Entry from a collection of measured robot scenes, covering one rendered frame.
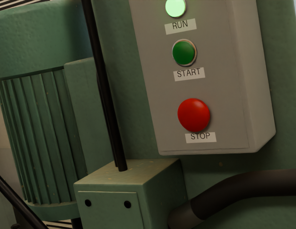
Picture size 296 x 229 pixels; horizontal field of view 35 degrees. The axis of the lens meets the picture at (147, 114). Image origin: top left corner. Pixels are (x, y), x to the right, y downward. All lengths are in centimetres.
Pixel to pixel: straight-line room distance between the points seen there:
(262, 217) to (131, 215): 13
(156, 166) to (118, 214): 6
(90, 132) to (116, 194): 17
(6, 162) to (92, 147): 277
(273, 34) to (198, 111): 10
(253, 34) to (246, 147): 10
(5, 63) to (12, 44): 3
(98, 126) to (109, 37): 14
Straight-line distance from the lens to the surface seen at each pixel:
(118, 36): 52
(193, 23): 41
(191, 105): 41
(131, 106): 53
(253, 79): 42
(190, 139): 43
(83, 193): 50
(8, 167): 339
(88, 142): 64
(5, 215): 322
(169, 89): 43
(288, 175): 43
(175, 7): 41
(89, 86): 61
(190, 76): 42
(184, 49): 41
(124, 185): 47
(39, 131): 68
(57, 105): 67
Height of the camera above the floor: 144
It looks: 10 degrees down
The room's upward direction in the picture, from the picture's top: 11 degrees counter-clockwise
